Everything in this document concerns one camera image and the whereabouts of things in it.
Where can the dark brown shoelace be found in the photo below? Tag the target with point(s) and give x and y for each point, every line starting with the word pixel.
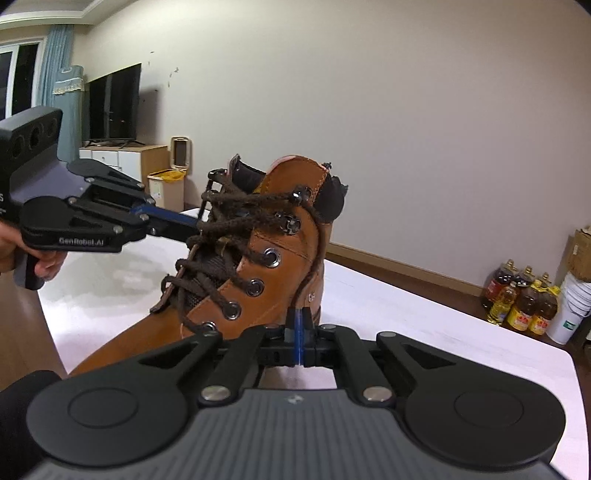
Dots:
pixel 221 226

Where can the blue curtain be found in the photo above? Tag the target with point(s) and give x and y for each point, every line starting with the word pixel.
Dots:
pixel 55 50

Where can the person's left hand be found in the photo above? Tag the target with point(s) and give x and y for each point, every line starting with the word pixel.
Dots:
pixel 53 264

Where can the black flat television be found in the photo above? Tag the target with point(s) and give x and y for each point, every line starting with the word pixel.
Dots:
pixel 115 104

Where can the glass sliding door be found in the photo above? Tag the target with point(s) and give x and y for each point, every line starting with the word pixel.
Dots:
pixel 21 78

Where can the beige trash bin yellow bag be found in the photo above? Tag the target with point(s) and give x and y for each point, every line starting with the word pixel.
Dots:
pixel 168 184

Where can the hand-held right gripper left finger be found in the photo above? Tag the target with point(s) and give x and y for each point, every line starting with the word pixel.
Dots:
pixel 292 334

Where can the brown leather boot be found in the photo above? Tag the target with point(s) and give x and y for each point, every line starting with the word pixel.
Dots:
pixel 286 258

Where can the blue covered standing air conditioner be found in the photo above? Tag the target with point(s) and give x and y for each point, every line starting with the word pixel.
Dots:
pixel 69 120

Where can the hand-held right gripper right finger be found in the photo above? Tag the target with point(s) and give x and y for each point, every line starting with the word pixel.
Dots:
pixel 305 334

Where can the open cardboard box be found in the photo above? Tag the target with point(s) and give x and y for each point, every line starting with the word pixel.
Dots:
pixel 581 254

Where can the person's black clothing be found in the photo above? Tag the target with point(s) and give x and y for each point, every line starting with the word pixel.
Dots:
pixel 23 415

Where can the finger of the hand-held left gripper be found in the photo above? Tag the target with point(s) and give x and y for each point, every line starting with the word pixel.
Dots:
pixel 175 233
pixel 171 216

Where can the white and wood sideboard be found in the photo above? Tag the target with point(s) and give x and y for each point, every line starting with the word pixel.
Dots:
pixel 134 161

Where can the cluster of cooking oil bottles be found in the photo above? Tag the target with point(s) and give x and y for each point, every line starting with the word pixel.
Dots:
pixel 521 304

